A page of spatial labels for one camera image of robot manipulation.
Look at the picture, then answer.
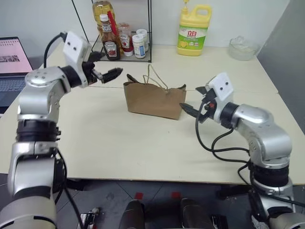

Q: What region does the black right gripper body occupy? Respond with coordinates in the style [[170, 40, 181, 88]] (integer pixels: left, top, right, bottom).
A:
[[197, 89, 219, 124]]

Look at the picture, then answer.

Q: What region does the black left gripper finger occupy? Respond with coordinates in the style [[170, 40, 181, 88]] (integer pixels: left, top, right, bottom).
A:
[[88, 51, 106, 62], [101, 67, 124, 84]]

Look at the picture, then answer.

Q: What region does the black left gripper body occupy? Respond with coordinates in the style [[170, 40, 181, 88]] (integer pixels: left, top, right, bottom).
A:
[[82, 60, 104, 86]]

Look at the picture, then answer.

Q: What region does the brown paper bag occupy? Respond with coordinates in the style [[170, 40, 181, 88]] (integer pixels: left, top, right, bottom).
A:
[[122, 63, 187, 120]]

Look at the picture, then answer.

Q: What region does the tall Heinz ketchup bottle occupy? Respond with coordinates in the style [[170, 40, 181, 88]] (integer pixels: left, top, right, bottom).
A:
[[99, 14, 121, 62]]

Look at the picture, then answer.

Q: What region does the small squeeze ketchup bottle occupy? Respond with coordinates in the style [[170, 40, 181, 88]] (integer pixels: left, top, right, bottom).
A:
[[118, 22, 134, 57]]

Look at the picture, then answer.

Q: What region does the white seasoning jar blue label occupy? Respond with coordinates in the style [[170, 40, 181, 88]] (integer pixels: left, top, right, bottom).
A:
[[132, 34, 147, 59]]

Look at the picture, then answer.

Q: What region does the cooking oil bottle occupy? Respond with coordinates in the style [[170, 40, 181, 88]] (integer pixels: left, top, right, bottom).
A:
[[92, 0, 119, 39]]

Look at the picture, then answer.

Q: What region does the yellow dish soap bottle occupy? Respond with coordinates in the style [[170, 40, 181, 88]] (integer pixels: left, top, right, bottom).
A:
[[176, 0, 213, 57]]

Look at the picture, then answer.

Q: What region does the clear glass bowl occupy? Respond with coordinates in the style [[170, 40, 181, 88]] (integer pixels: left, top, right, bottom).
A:
[[229, 35, 261, 62]]

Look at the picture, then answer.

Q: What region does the open laptop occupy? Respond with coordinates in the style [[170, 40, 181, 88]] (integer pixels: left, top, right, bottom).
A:
[[0, 36, 34, 115]]

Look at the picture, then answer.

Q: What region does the black table foot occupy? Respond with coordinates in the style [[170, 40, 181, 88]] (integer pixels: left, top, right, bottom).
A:
[[216, 184, 251, 200], [66, 178, 84, 192]]

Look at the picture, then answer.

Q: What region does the dark rounded shape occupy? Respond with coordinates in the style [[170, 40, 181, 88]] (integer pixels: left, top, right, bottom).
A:
[[179, 198, 214, 229], [121, 199, 146, 229]]

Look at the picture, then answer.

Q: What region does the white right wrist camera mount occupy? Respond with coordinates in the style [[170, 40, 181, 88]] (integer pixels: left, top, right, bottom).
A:
[[205, 72, 234, 124]]

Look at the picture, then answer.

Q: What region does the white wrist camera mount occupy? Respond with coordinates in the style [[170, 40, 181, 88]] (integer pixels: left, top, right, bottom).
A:
[[205, 72, 234, 124], [62, 31, 92, 89]]

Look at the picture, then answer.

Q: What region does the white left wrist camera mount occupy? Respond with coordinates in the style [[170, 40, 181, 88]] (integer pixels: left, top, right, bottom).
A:
[[62, 31, 92, 89]]

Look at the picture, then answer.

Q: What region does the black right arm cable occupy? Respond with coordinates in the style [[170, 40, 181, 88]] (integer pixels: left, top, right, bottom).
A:
[[195, 95, 254, 189]]

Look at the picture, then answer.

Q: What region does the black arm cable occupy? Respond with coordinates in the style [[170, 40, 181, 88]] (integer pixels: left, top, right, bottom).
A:
[[55, 150, 84, 229], [195, 95, 254, 189], [43, 31, 68, 70]]

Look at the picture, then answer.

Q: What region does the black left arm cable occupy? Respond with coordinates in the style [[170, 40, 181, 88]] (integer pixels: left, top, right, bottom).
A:
[[43, 31, 68, 70], [55, 150, 84, 229]]

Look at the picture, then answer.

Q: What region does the black wire rack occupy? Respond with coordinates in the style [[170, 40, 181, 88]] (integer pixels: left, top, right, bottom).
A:
[[71, 0, 153, 64]]

